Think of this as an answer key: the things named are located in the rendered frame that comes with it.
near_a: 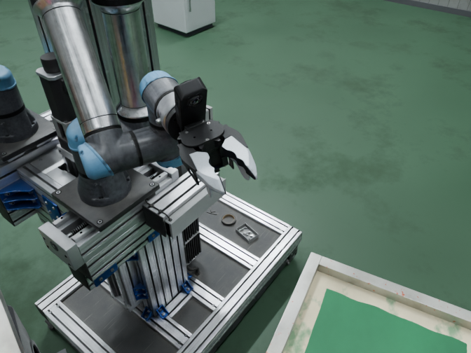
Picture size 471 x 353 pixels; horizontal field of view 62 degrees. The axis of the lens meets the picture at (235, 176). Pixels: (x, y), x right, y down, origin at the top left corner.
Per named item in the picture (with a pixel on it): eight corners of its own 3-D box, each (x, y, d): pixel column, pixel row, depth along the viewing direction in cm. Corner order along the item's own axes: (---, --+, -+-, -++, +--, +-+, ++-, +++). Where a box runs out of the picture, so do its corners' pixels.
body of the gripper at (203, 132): (237, 170, 68) (207, 134, 76) (231, 130, 62) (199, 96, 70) (198, 188, 66) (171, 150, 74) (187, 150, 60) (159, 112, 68)
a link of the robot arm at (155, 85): (174, 99, 86) (170, 63, 80) (195, 125, 78) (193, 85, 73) (139, 108, 83) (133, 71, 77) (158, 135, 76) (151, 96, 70)
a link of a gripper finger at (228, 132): (256, 150, 62) (221, 127, 67) (255, 142, 60) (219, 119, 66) (233, 164, 60) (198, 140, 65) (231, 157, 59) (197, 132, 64)
